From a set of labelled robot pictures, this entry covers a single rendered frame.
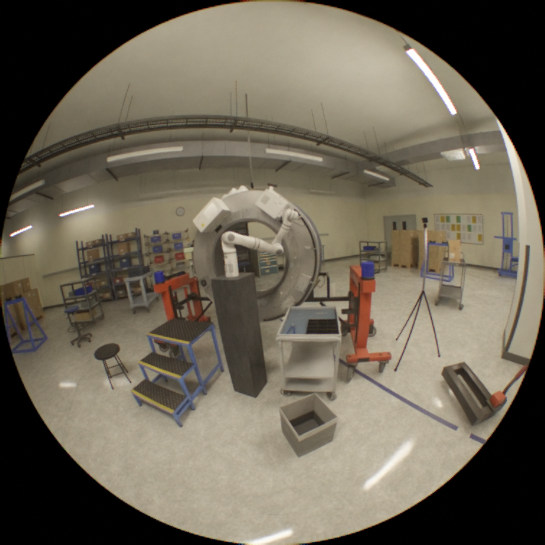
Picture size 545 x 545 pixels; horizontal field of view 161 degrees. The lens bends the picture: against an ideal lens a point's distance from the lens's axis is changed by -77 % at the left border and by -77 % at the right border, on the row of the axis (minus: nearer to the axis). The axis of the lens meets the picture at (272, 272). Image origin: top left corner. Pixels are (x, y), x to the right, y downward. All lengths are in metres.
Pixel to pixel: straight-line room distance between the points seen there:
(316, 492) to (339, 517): 0.23
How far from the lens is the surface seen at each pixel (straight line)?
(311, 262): 1.85
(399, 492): 1.50
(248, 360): 1.57
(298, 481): 1.43
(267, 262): 6.64
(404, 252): 7.71
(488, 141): 5.79
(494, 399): 1.94
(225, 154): 5.14
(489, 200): 9.59
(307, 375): 1.60
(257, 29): 3.23
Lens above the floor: 1.36
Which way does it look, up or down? 11 degrees down
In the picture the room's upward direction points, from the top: 5 degrees counter-clockwise
